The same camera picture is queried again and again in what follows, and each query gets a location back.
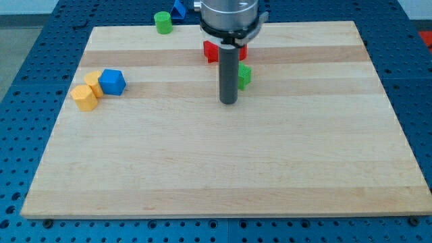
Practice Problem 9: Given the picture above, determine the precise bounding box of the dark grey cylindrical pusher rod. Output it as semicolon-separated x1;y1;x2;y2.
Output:
219;47;240;105

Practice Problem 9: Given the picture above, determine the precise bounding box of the green star block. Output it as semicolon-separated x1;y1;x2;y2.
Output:
238;62;252;90

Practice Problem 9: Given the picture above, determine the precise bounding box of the red circle block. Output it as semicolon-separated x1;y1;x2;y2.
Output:
203;40;248;63

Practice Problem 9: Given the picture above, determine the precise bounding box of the blue triangle block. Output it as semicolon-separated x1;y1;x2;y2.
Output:
170;0;186;21

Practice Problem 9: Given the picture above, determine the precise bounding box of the green cylinder block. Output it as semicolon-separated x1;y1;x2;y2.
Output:
153;11;173;34

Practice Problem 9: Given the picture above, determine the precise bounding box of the light wooden board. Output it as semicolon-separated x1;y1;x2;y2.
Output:
21;21;431;219

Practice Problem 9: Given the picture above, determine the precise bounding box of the blue cube block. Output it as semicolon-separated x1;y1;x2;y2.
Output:
99;69;126;96

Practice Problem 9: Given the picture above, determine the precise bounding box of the yellow cylinder block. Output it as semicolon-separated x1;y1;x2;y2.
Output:
84;70;104;98

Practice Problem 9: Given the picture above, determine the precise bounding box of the yellow hexagon block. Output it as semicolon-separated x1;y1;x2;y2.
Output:
70;84;98;111

